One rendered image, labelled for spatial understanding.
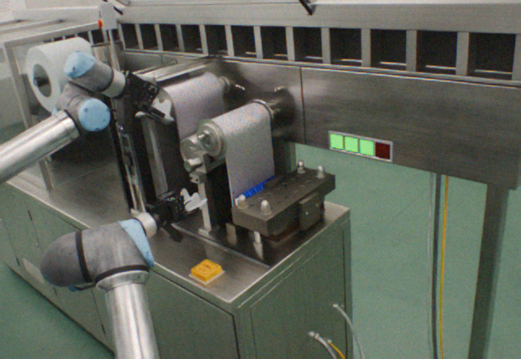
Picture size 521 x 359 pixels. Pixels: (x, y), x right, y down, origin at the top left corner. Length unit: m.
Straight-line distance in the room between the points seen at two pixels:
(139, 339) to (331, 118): 1.03
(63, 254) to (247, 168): 0.85
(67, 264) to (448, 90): 1.10
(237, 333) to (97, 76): 0.87
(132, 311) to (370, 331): 1.80
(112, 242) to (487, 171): 1.05
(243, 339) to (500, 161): 0.93
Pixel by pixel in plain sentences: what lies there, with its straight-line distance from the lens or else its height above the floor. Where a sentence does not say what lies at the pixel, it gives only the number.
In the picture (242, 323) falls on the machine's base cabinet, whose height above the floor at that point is 0.79.
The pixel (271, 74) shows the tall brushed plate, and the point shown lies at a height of 1.40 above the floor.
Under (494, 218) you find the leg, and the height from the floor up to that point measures 0.94.
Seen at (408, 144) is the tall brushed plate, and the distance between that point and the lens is 1.61.
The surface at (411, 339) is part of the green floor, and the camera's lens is 2.66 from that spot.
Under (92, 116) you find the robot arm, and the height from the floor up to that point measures 1.51.
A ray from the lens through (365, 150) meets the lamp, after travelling 1.69.
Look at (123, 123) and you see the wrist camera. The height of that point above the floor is 1.41.
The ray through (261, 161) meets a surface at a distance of 1.81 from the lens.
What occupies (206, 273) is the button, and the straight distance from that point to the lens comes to 1.56.
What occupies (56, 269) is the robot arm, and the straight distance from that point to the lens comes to 1.12.
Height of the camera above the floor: 1.82
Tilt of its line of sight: 23 degrees down
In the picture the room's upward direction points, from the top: 6 degrees counter-clockwise
